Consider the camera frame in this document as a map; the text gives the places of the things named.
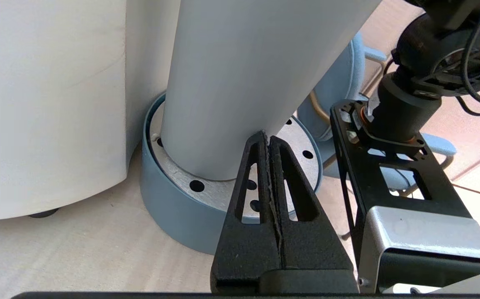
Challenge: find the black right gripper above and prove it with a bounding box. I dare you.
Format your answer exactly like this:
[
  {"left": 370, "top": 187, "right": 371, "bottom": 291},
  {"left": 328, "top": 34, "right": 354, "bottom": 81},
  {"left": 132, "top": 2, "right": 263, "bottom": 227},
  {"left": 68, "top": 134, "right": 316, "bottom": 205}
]
[{"left": 330, "top": 99, "right": 473, "bottom": 266}]

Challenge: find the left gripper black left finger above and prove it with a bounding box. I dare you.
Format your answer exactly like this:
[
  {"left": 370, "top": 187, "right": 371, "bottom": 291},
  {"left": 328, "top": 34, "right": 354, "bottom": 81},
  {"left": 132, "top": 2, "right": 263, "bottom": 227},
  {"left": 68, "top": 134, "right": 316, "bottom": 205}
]
[{"left": 211, "top": 131, "right": 284, "bottom": 291}]

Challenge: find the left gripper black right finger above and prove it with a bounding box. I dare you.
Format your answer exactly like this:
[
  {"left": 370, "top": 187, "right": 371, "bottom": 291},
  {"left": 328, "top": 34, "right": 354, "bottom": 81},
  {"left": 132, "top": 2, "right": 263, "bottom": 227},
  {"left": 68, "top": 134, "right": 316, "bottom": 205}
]
[{"left": 270, "top": 136, "right": 354, "bottom": 269}]

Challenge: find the grey plastic cup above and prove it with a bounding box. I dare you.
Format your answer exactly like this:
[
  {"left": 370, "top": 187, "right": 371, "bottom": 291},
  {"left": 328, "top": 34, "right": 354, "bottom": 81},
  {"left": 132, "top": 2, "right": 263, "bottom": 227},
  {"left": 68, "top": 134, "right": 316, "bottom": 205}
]
[{"left": 160, "top": 0, "right": 383, "bottom": 181}]

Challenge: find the light blue chair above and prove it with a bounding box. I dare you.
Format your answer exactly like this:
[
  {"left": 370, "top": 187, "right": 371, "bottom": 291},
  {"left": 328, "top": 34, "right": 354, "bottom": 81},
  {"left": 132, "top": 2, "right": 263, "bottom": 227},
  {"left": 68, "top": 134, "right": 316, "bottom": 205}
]
[{"left": 297, "top": 32, "right": 458, "bottom": 198}]

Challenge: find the large white tea dispenser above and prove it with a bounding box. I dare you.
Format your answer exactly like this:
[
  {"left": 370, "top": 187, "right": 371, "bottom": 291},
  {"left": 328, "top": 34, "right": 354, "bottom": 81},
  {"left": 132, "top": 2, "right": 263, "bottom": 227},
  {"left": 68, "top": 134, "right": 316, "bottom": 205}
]
[{"left": 0, "top": 0, "right": 181, "bottom": 223}]

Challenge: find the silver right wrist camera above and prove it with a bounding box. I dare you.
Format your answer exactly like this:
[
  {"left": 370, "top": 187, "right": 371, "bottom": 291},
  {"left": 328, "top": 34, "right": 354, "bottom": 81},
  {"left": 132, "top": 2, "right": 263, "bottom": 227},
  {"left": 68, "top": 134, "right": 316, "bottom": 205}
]
[{"left": 358, "top": 206, "right": 480, "bottom": 293}]

